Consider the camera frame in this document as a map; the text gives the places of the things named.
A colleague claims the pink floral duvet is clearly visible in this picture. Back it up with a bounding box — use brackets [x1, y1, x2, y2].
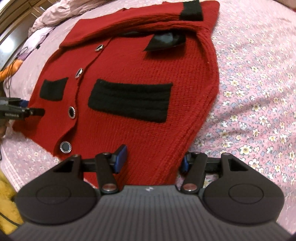
[28, 0, 111, 37]

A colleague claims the red knit cardigan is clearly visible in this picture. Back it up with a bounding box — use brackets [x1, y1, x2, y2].
[13, 1, 220, 186]

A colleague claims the black cable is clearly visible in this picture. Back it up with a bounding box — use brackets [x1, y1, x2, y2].
[4, 46, 29, 91]

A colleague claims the yellow fuzzy object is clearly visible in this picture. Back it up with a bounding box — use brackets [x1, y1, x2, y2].
[0, 171, 23, 235]

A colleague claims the pink floral bed sheet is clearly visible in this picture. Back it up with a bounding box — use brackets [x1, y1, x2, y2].
[1, 1, 295, 233]

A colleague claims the orange object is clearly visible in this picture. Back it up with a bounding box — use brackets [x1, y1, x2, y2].
[0, 59, 23, 82]

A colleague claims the wooden headboard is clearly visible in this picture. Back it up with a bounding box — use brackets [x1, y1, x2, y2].
[1, 0, 56, 70]

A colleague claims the lilac pillow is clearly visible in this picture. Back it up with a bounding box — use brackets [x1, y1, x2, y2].
[16, 27, 55, 61]

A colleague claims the left hand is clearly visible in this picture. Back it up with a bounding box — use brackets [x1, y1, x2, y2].
[0, 120, 9, 139]

